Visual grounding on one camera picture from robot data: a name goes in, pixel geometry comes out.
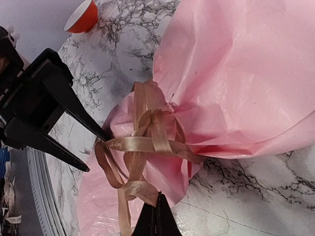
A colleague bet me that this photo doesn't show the pink wrapping paper sheet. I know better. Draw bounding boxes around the pink wrapping paper sheet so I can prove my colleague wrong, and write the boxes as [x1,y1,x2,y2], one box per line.
[77,0,315,236]

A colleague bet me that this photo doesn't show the beige raffia ribbon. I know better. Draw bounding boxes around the beige raffia ribbon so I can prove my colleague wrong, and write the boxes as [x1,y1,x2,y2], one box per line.
[94,80,205,236]

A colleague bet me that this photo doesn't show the white bowl with red outside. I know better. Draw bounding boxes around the white bowl with red outside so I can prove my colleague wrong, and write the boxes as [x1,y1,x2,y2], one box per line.
[64,0,98,33]

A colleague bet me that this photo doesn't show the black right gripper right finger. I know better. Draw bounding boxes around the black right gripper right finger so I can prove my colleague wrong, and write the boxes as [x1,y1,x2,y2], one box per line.
[156,192,181,236]

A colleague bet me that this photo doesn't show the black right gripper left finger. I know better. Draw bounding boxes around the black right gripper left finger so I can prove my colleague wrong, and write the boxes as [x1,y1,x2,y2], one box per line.
[132,203,157,236]

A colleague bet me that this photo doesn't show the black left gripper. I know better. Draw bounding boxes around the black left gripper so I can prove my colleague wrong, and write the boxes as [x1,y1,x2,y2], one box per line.
[0,48,110,172]

